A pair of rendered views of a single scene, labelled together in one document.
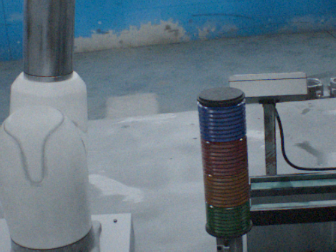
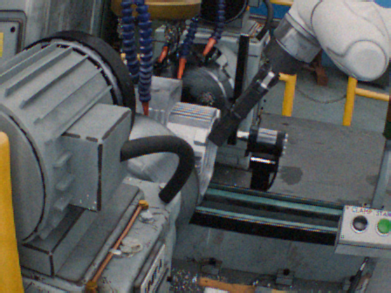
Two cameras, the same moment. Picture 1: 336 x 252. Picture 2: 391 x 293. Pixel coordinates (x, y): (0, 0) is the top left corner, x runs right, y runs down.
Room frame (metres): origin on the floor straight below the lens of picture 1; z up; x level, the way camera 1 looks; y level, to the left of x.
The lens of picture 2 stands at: (2.12, -0.52, 1.53)
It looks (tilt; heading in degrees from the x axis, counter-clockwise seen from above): 23 degrees down; 182
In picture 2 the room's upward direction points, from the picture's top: 7 degrees clockwise
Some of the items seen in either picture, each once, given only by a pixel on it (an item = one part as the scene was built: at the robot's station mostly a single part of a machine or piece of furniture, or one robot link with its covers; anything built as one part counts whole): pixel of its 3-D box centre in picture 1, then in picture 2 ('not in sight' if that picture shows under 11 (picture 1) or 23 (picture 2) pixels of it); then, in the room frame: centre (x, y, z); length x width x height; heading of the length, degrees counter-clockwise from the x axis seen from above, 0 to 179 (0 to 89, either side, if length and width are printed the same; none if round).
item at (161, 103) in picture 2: not in sight; (145, 99); (0.94, -0.67, 1.11); 0.12 x 0.11 x 0.07; 82
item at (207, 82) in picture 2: not in sight; (195, 88); (0.61, -0.59, 1.04); 0.41 x 0.25 x 0.25; 172
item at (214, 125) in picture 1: (222, 116); not in sight; (0.72, -0.06, 1.19); 0.06 x 0.06 x 0.04
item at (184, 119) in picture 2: not in sight; (160, 147); (0.94, -0.63, 1.02); 0.20 x 0.19 x 0.19; 82
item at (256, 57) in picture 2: not in sight; (213, 79); (0.35, -0.56, 0.99); 0.35 x 0.31 x 0.37; 172
